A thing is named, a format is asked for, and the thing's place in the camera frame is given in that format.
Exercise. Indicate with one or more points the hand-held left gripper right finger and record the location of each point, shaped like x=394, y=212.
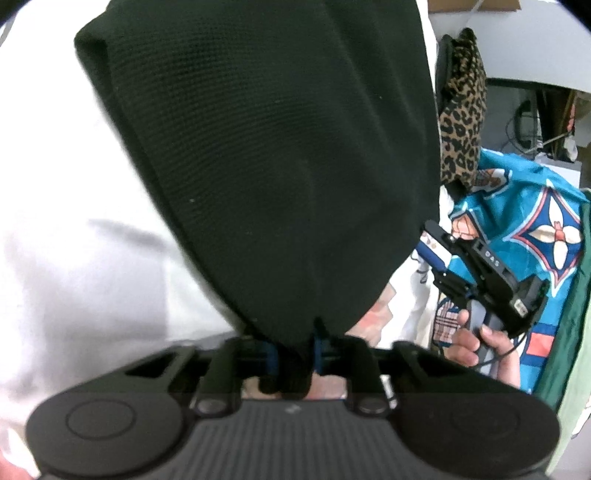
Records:
x=317, y=357

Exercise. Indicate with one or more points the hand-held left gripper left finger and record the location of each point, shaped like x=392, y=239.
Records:
x=273, y=362

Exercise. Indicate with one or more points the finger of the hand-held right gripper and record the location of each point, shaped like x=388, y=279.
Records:
x=438, y=230
x=434, y=258

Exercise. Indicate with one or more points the black garment with patterned lining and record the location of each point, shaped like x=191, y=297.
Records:
x=277, y=161

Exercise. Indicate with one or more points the person's right hand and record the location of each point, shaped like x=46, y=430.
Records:
x=489, y=350

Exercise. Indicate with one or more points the white printed t-shirt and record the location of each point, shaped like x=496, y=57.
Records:
x=415, y=295

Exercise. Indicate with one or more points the plaid patch cloth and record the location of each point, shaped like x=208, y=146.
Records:
x=444, y=323

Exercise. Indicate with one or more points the teal printed cloth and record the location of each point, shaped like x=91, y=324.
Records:
x=545, y=221

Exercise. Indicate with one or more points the green cloth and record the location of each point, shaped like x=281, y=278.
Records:
x=568, y=346

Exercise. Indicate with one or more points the leopard print cloth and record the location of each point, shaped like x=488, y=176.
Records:
x=461, y=124

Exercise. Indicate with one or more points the cardboard box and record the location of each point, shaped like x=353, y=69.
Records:
x=471, y=4

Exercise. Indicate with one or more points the white bear print blanket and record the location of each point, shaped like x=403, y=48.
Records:
x=69, y=254

